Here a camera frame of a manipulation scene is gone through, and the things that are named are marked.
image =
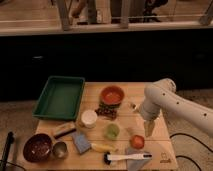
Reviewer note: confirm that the grey cloth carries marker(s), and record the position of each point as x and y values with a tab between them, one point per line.
137	165

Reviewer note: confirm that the red apple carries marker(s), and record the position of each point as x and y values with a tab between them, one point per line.
137	142

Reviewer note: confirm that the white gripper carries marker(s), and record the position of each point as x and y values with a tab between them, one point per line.
149	111

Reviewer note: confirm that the green plastic tray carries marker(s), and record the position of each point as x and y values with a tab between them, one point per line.
60	98

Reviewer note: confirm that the green plastic cup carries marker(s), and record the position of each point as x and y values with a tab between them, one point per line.
111	131

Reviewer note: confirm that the dark red bowl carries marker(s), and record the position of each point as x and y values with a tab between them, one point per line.
37	148

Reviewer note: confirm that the wooden block eraser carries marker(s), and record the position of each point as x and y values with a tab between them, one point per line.
63	129

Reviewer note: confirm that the dark grape bunch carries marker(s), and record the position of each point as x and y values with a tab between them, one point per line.
109	113

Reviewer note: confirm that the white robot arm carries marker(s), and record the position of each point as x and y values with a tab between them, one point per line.
161	94

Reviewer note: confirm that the yellow banana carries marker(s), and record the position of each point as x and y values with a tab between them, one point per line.
103	148

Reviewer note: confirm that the black pole stand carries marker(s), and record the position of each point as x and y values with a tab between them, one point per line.
6	150

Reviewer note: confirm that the orange bowl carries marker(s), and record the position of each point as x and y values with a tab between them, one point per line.
112	95

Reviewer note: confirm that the small metal cup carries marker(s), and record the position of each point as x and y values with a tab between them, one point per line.
60	150

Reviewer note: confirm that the blue sponge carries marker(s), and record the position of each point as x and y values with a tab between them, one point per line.
81	142

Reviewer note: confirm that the white paper cup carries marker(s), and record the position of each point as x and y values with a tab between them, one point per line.
89	118

